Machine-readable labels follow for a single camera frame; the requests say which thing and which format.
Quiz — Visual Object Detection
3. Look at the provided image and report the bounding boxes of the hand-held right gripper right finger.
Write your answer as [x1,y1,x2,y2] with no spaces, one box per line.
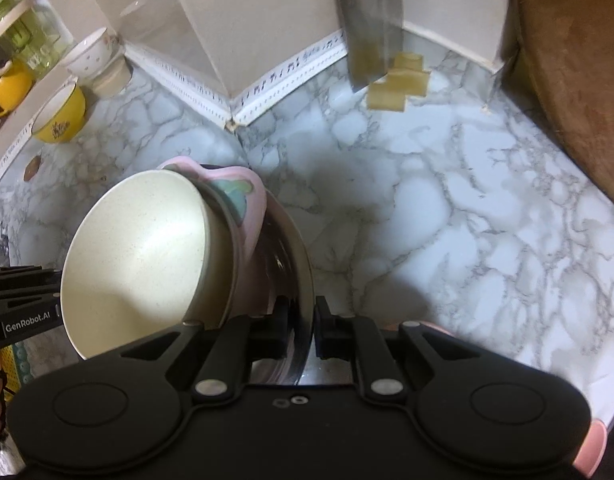
[314,295,484,402]

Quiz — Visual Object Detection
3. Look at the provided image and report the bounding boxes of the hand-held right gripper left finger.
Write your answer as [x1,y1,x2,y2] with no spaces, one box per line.
[120,295,291,402]

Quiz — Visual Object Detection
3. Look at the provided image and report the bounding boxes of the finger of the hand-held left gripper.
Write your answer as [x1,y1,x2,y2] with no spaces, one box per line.
[0,265,63,307]

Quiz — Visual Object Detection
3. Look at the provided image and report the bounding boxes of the stainless steel bowl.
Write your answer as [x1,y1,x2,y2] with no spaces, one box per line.
[246,194,316,386]

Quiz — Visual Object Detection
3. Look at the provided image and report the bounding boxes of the cream bowl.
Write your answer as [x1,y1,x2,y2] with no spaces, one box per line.
[60,168,238,361]

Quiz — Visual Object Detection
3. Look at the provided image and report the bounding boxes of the pink steel-lined bowl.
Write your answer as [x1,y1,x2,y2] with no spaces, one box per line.
[155,156,267,332]

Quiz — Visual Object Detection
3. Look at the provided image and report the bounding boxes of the pink bear-shaped plate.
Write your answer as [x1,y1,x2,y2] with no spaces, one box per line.
[382,320,609,479]

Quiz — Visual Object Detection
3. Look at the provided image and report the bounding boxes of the yellow plastic basket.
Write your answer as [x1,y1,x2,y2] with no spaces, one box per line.
[0,347,34,402]

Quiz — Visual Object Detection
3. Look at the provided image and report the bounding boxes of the yellow bowl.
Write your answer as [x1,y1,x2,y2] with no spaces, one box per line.
[30,81,88,145]

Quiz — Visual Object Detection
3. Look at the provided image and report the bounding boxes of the yellow mug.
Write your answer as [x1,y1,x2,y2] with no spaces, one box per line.
[0,57,36,120]

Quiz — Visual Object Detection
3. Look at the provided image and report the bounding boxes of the white floral bowl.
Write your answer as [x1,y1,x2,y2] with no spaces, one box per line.
[60,26,126,81]

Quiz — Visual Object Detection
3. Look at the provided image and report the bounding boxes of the green water bottle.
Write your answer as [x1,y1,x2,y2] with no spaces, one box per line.
[0,0,70,79]

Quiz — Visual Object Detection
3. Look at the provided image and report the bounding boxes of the yellowish sponge blocks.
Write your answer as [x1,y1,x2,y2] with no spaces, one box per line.
[365,51,432,113]

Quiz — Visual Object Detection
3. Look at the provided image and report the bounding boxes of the music-note edge tape strip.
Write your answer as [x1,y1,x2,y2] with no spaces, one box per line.
[0,29,348,192]

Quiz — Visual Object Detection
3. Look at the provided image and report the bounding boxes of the round wooden cutting board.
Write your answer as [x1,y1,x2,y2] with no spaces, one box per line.
[515,0,614,212]

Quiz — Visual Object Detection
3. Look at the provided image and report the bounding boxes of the steel cleaver wooden handle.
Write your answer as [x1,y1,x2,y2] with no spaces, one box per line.
[331,0,406,95]

